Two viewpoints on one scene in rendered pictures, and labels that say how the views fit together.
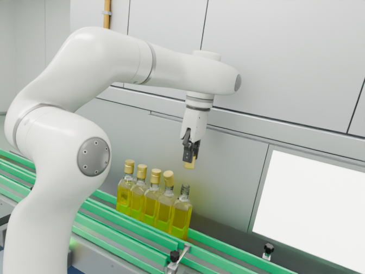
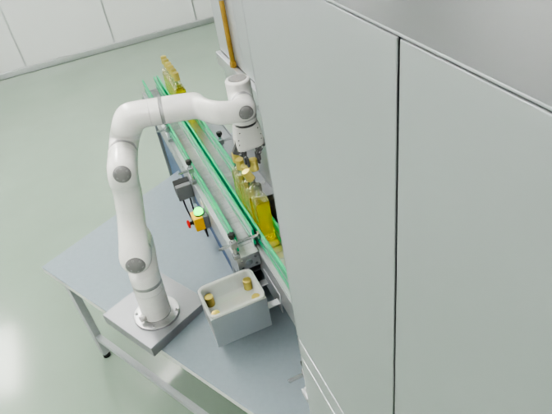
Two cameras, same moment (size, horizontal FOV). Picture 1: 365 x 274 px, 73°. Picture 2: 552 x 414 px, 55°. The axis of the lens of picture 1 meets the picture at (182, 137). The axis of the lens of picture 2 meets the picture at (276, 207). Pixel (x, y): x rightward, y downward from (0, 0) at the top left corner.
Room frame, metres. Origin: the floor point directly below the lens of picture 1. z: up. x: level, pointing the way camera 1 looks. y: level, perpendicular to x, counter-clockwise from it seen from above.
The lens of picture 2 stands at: (-0.27, -1.29, 2.44)
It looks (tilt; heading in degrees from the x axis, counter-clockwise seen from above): 38 degrees down; 49
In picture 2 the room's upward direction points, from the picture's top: 9 degrees counter-clockwise
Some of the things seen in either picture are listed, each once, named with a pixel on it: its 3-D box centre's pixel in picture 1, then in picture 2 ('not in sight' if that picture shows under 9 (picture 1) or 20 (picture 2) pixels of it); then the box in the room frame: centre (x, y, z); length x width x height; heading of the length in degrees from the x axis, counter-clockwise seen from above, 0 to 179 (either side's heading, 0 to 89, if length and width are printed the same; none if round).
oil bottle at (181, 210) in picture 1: (179, 225); (263, 216); (0.75, -0.03, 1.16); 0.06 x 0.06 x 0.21; 67
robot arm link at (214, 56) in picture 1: (205, 74); (240, 96); (0.75, -0.04, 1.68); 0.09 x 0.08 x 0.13; 55
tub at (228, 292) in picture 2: not in sight; (232, 299); (0.47, -0.10, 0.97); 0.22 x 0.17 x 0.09; 157
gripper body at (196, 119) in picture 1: (195, 122); (247, 133); (0.75, -0.03, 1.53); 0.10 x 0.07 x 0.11; 156
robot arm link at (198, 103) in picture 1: (199, 101); (245, 117); (0.75, -0.04, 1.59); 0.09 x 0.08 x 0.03; 156
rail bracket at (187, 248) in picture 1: (176, 265); (239, 243); (0.61, -0.04, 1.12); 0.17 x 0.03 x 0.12; 157
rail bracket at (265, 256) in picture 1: (265, 259); not in sight; (0.70, -0.34, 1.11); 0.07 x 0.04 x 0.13; 157
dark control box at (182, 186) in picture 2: (7, 230); (183, 189); (0.82, 0.64, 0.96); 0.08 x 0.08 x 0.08; 67
